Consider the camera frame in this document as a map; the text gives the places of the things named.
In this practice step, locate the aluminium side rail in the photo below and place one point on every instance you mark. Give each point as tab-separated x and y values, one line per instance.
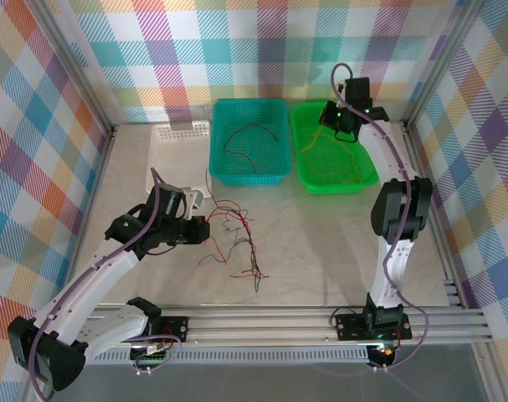
448	259
90	209

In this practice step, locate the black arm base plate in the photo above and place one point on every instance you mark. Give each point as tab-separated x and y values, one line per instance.
176	326
347	326

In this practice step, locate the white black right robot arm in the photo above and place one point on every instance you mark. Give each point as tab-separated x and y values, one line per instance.
400	209

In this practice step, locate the aluminium frame post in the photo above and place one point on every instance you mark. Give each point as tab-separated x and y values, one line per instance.
442	63
78	69

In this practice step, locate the green plastic basket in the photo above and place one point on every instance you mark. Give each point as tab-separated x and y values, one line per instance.
333	159

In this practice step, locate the aluminium rail with slots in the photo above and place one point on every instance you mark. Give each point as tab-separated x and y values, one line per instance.
258	324

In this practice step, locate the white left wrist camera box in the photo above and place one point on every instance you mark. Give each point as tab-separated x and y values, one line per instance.
191	201

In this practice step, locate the teal plastic basket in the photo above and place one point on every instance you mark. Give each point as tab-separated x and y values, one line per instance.
249	146

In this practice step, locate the white perforated plastic basket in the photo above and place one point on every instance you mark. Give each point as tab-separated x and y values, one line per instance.
178	151

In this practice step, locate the small controller board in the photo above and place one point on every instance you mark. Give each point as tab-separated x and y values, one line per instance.
151	356
383	356

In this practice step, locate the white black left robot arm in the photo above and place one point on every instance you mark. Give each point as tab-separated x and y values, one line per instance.
90	276

